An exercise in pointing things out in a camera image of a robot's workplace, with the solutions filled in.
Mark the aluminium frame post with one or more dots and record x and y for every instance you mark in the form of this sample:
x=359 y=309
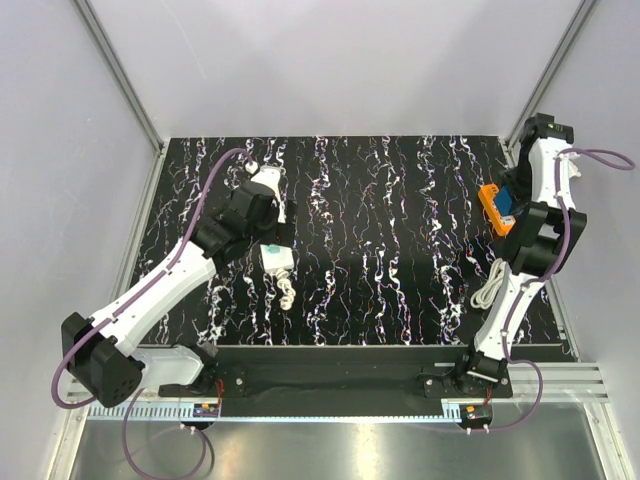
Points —
x=108 y=53
x=579 y=19

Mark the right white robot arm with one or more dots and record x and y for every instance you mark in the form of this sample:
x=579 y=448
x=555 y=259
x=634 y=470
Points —
x=545 y=229

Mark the orange power strip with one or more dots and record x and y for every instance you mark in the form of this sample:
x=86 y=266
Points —
x=501 y=224

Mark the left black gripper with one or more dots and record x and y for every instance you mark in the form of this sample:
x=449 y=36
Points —
x=281 y=233

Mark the white multicolour power strip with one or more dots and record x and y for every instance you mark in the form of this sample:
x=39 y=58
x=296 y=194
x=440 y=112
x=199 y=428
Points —
x=272 y=263

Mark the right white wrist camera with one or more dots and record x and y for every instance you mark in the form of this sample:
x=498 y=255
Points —
x=572 y=165

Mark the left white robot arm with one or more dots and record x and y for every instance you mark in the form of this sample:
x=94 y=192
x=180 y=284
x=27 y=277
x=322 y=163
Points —
x=104 y=352

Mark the left aluminium frame post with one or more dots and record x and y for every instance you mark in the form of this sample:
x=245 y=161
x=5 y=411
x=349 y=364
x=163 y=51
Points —
x=108 y=53

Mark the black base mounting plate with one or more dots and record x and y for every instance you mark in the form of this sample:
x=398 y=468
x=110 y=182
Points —
x=352 y=377

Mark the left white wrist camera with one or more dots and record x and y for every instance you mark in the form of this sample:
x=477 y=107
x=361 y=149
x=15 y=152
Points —
x=272 y=177

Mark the white slotted cable duct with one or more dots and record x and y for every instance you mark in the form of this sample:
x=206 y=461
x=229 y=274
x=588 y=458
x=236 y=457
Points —
x=236 y=411

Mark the blue cube adapter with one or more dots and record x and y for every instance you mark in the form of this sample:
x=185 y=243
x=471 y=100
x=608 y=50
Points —
x=504 y=202

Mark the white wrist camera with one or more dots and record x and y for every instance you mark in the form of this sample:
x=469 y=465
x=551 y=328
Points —
x=572 y=165
x=272 y=177

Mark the right aluminium frame post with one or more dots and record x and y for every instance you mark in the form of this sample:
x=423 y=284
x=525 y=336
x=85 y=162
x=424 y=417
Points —
x=579 y=19

